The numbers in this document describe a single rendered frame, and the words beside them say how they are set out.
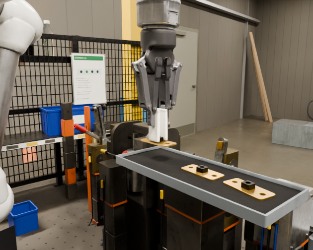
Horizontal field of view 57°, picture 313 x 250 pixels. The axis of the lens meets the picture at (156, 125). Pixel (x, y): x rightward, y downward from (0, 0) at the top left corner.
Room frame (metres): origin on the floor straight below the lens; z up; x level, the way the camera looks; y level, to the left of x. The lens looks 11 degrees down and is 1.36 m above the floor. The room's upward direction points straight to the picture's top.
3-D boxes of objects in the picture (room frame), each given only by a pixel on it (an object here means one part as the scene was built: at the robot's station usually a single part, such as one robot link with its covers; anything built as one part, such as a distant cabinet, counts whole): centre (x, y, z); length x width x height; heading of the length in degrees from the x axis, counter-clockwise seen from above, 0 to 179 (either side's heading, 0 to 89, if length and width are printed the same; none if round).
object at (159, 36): (0.63, 0.00, 1.39); 0.08 x 0.07 x 0.09; 133
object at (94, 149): (1.17, 0.26, 0.87); 0.10 x 0.07 x 0.35; 131
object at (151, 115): (0.61, 0.02, 1.26); 0.03 x 0.01 x 0.05; 133
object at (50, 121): (1.57, 0.46, 1.09); 0.30 x 0.17 x 0.13; 126
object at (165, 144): (0.63, 0.00, 1.20); 0.08 x 0.04 x 0.01; 43
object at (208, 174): (0.54, -0.09, 1.17); 0.08 x 0.04 x 0.01; 39
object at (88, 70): (1.77, 0.41, 1.30); 0.23 x 0.02 x 0.31; 131
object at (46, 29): (1.71, 0.62, 1.53); 0.07 x 0.07 x 0.20
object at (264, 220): (0.54, -0.08, 1.16); 0.37 x 0.14 x 0.02; 41
